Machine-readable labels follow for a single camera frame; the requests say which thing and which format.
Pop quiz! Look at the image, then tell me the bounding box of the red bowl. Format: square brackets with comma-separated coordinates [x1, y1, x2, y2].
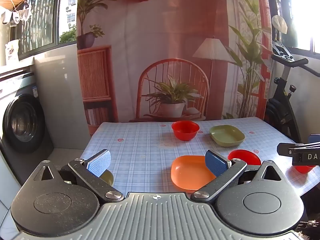
[294, 165, 316, 174]
[171, 121, 200, 141]

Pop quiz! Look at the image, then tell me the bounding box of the white plastic bag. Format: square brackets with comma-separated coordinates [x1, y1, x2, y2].
[271, 15, 288, 34]

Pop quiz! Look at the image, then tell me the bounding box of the black exercise bike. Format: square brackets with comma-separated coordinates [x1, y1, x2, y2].
[265, 40, 320, 143]

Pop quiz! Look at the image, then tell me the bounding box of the plaid strawberry tablecloth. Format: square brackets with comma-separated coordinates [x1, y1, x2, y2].
[80, 117, 320, 198]

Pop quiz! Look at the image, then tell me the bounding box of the printed room backdrop cloth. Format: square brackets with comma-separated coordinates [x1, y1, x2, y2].
[76, 0, 274, 137]

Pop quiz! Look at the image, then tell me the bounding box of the hanging laundry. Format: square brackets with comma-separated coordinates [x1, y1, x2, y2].
[0, 6, 33, 28]

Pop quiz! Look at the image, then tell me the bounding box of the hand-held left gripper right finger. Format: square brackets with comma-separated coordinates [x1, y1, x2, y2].
[191, 149, 293, 202]

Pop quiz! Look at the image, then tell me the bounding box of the white detergent bag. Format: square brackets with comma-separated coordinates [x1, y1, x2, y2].
[5, 39, 20, 67]

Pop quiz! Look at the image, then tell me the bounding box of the orange square plate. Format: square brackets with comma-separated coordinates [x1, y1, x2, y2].
[171, 155, 217, 190]

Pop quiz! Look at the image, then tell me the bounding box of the red round plate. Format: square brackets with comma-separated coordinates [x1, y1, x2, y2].
[227, 149, 261, 166]

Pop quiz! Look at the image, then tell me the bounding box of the grey washing machine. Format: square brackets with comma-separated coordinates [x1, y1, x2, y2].
[0, 66, 55, 200]

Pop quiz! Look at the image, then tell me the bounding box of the green bowl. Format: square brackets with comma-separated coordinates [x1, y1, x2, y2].
[100, 170, 115, 187]

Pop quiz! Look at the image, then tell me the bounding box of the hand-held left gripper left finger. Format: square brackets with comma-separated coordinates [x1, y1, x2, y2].
[24, 149, 125, 204]

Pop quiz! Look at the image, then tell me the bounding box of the green square plate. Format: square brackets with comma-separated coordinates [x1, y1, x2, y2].
[209, 125, 245, 147]

